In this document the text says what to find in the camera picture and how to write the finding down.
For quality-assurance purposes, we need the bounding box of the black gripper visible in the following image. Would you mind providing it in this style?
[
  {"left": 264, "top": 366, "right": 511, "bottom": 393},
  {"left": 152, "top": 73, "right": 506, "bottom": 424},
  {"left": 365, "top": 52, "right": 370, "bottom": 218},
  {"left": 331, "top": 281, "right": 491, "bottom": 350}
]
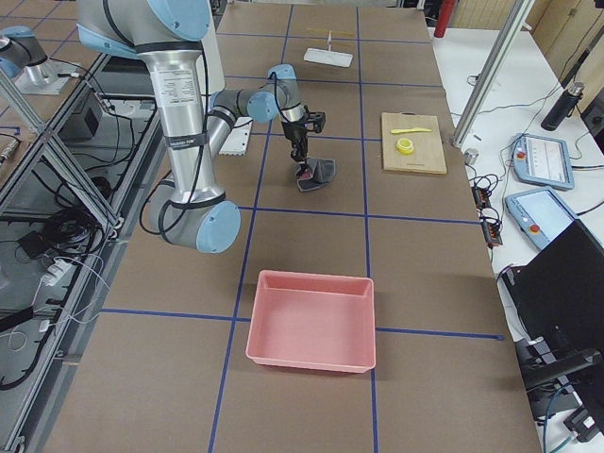
[{"left": 281, "top": 120, "right": 311, "bottom": 178}]

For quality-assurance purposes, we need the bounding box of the grey pink microfibre cloth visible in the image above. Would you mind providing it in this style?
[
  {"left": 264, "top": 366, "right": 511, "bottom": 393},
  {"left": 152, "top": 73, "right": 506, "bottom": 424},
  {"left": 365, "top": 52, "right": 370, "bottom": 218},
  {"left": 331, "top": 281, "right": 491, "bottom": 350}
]
[{"left": 296, "top": 158, "right": 336, "bottom": 193}]

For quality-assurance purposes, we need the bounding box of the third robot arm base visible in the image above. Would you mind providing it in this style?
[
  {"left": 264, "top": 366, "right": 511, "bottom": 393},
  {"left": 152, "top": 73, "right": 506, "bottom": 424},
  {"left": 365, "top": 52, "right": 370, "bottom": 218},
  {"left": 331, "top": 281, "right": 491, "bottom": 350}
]
[{"left": 1, "top": 25, "right": 68, "bottom": 95}]

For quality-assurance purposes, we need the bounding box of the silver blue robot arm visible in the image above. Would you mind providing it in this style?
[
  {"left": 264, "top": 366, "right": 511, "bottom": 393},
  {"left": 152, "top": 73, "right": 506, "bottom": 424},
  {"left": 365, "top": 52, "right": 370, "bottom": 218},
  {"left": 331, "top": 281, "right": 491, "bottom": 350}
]
[{"left": 77, "top": 1, "right": 318, "bottom": 253}]

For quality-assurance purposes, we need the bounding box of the black water bottle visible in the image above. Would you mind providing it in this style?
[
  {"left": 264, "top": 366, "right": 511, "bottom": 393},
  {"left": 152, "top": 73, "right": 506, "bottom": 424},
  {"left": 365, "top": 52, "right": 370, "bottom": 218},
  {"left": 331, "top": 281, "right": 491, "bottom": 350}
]
[{"left": 541, "top": 81, "right": 585, "bottom": 131}]

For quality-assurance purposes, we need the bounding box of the white perforated plate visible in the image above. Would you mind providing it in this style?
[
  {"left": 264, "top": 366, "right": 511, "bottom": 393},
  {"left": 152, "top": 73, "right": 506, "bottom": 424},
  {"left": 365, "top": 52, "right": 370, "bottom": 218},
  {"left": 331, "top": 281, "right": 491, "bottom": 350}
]
[{"left": 219, "top": 117, "right": 254, "bottom": 156}]

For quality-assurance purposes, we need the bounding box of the yellow tape roll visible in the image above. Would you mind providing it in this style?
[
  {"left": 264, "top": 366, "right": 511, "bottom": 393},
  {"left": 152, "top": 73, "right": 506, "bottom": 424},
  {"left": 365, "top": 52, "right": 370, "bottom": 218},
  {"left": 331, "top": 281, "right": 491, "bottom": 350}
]
[{"left": 395, "top": 138, "right": 414, "bottom": 156}]

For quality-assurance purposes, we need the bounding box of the wooden cutting board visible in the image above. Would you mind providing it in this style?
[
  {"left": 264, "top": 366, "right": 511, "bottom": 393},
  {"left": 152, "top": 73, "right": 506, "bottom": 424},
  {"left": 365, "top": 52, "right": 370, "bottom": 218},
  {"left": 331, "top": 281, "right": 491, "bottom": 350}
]
[{"left": 380, "top": 112, "right": 447, "bottom": 175}]

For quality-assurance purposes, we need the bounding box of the white rectangular plastic tray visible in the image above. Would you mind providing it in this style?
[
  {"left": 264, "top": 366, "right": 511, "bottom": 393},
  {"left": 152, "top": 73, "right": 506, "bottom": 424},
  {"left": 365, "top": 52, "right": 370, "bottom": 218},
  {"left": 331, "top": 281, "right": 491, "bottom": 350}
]
[{"left": 303, "top": 47, "right": 353, "bottom": 68}]

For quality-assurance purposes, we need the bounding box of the yellow plastic knife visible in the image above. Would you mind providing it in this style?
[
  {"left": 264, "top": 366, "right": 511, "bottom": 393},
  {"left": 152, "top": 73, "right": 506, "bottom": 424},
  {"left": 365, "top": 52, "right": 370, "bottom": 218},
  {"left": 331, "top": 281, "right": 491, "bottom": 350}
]
[{"left": 390, "top": 127, "right": 432, "bottom": 135}]

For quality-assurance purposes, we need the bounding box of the wooden stick stand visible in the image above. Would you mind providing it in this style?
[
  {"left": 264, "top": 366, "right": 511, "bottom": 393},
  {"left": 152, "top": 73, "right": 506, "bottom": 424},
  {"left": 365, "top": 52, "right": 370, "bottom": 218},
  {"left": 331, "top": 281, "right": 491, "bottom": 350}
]
[{"left": 306, "top": 27, "right": 357, "bottom": 52}]

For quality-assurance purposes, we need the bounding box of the pink plastic bin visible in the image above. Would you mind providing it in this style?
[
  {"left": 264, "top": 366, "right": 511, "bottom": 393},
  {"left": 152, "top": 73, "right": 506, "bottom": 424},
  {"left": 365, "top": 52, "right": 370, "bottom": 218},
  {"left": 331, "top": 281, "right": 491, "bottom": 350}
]
[{"left": 245, "top": 270, "right": 377, "bottom": 373}]

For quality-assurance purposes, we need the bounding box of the small metal cylinder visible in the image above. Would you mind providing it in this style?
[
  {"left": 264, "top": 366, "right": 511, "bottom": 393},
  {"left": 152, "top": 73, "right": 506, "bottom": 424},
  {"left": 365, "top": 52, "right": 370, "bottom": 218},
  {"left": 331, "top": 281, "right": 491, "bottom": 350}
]
[{"left": 463, "top": 148, "right": 479, "bottom": 166}]

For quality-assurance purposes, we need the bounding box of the black orange connector strip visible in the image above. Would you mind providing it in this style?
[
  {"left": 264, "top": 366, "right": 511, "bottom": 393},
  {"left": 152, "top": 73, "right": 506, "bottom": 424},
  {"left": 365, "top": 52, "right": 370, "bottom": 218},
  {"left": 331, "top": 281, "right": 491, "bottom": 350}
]
[{"left": 472, "top": 187, "right": 503, "bottom": 249}]

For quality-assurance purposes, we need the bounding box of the red cylinder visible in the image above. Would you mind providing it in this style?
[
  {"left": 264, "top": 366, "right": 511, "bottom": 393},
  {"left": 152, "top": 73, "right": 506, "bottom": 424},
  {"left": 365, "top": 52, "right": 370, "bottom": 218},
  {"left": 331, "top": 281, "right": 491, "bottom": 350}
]
[{"left": 433, "top": 0, "right": 457, "bottom": 38}]

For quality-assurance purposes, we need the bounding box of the near blue teach pendant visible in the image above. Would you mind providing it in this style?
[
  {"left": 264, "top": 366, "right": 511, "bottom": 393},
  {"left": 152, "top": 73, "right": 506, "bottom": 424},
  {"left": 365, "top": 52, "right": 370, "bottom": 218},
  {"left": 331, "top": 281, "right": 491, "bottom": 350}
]
[{"left": 505, "top": 186, "right": 578, "bottom": 250}]

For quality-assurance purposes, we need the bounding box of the blue teach pendant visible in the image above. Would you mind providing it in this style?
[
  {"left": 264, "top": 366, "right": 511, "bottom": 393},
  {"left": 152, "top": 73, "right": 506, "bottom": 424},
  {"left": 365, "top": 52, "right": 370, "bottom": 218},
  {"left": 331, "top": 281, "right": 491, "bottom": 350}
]
[
  {"left": 512, "top": 134, "right": 575, "bottom": 191},
  {"left": 505, "top": 186, "right": 578, "bottom": 250}
]

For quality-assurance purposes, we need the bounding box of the far blue teach pendant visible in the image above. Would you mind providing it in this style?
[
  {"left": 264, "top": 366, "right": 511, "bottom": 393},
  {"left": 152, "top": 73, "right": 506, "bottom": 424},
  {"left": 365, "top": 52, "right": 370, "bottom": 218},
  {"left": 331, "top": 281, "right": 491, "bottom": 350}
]
[{"left": 512, "top": 134, "right": 575, "bottom": 191}]

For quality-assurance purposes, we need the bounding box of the black monitor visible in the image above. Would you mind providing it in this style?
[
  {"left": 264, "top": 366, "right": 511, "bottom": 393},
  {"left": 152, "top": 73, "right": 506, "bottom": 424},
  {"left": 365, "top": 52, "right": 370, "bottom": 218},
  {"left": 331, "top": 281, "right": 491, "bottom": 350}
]
[{"left": 502, "top": 220, "right": 603, "bottom": 352}]

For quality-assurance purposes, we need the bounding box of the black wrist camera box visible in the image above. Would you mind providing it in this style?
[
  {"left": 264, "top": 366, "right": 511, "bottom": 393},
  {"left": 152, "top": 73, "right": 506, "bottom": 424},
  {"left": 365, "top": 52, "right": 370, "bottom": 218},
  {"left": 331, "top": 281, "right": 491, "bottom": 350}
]
[{"left": 305, "top": 111, "right": 327, "bottom": 134}]

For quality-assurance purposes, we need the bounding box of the black box on frame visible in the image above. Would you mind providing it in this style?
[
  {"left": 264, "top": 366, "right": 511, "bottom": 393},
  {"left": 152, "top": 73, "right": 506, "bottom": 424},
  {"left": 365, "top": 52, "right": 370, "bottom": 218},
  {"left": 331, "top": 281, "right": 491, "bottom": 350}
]
[{"left": 59, "top": 95, "right": 103, "bottom": 141}]

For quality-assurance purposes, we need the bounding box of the aluminium frame post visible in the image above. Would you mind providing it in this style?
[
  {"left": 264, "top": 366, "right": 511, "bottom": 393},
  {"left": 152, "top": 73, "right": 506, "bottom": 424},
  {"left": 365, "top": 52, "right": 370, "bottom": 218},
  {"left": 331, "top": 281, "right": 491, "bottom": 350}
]
[{"left": 451, "top": 0, "right": 535, "bottom": 148}]

